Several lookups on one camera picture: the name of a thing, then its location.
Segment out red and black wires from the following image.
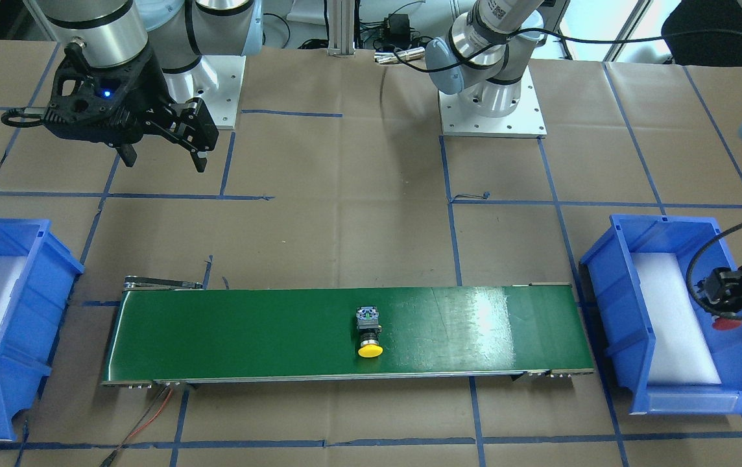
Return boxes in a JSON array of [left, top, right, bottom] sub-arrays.
[[100, 387, 176, 466]]

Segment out blue bin with buttons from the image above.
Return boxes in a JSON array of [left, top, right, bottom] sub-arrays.
[[581, 215, 742, 414]]

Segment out blue empty destination bin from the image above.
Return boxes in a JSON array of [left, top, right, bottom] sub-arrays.
[[0, 219, 84, 441]]

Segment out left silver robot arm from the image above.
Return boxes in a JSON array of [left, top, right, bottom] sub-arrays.
[[424, 1, 742, 326]]

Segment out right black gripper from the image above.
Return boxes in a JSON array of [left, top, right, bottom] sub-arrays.
[[41, 42, 219, 173]]

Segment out red push button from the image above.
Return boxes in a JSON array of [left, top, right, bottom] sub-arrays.
[[712, 317, 742, 331]]

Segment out braided black cable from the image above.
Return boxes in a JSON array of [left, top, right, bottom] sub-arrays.
[[686, 201, 742, 322]]

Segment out green conveyor belt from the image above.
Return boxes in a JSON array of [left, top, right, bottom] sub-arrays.
[[102, 284, 594, 387]]

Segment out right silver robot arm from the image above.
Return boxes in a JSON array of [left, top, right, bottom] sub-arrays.
[[26, 1, 263, 172]]

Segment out yellow push button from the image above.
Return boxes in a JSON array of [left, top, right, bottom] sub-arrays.
[[355, 305, 384, 359]]

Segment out aluminium profile post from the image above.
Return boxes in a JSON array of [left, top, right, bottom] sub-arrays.
[[324, 1, 358, 56]]

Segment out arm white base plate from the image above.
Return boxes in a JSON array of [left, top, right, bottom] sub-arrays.
[[437, 68, 548, 139], [164, 56, 246, 130]]

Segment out white foam pad source bin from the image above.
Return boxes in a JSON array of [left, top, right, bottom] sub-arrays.
[[632, 252, 722, 385]]

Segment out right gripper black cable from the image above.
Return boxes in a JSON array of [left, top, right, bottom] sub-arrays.
[[0, 106, 46, 126]]

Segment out black power adapter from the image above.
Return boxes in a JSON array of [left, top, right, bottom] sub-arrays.
[[383, 13, 411, 40]]

